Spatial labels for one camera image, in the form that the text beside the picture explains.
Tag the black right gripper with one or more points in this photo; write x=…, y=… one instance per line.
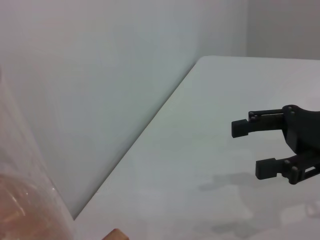
x=303, y=130

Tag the wooden dispenser stand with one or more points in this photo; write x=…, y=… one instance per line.
x=116, y=235

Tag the glass water dispenser jar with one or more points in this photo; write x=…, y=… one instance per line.
x=27, y=195

